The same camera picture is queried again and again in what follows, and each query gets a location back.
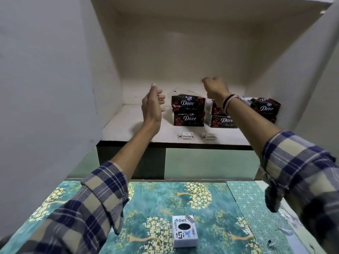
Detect person's left hand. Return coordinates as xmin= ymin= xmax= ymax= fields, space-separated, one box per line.
xmin=141 ymin=83 xmax=166 ymax=128

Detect person's right hand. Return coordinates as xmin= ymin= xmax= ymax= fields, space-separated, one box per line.
xmin=201 ymin=76 xmax=231 ymax=104

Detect person's left forearm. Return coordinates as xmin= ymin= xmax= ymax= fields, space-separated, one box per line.
xmin=15 ymin=122 xmax=162 ymax=254

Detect person's right forearm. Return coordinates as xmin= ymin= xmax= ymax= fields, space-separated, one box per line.
xmin=225 ymin=97 xmax=339 ymax=254

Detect dark floral tissue packet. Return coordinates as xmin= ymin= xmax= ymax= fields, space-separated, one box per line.
xmin=171 ymin=94 xmax=206 ymax=112
xmin=249 ymin=97 xmax=281 ymax=124
xmin=209 ymin=114 xmax=238 ymax=129
xmin=211 ymin=100 xmax=226 ymax=116
xmin=173 ymin=111 xmax=206 ymax=127

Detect red and black wrist threads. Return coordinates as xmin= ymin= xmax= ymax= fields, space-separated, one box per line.
xmin=222 ymin=94 xmax=241 ymax=114

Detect teal tablecloth with gold trees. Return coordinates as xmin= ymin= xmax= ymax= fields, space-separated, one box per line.
xmin=0 ymin=180 xmax=263 ymax=254

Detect teal geometric pattern mat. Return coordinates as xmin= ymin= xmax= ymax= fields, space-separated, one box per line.
xmin=226 ymin=180 xmax=296 ymax=254

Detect white box with stickers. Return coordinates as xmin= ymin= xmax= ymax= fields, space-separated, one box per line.
xmin=172 ymin=215 xmax=199 ymax=248

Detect white wall cupboard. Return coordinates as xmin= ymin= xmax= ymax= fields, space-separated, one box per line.
xmin=79 ymin=0 xmax=339 ymax=180

